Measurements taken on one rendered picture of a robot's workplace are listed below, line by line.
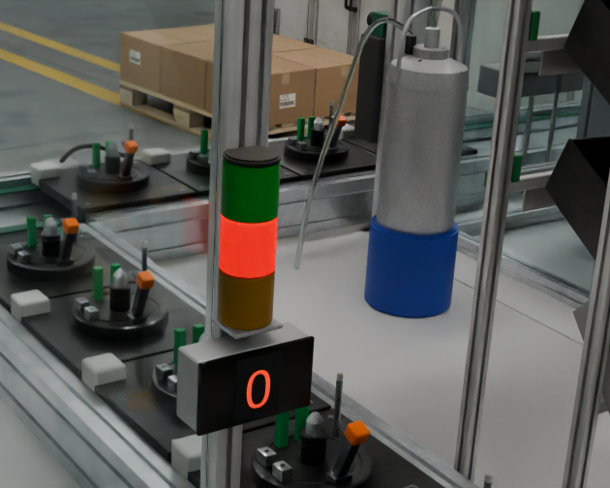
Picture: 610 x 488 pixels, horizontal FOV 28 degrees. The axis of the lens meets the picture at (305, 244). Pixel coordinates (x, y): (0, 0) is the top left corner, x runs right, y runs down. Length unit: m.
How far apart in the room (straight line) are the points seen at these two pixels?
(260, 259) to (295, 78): 5.06
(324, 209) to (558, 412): 0.82
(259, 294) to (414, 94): 1.00
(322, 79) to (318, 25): 1.47
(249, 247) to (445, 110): 1.02
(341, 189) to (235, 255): 1.46
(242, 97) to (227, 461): 0.36
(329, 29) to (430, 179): 5.56
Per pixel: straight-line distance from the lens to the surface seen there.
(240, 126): 1.06
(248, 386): 1.09
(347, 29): 7.46
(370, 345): 2.01
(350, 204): 2.53
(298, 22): 7.79
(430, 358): 1.98
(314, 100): 6.21
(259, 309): 1.07
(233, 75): 1.03
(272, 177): 1.03
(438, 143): 2.03
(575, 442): 1.37
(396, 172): 2.06
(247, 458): 1.45
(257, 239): 1.04
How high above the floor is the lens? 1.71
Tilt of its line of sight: 20 degrees down
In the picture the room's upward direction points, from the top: 4 degrees clockwise
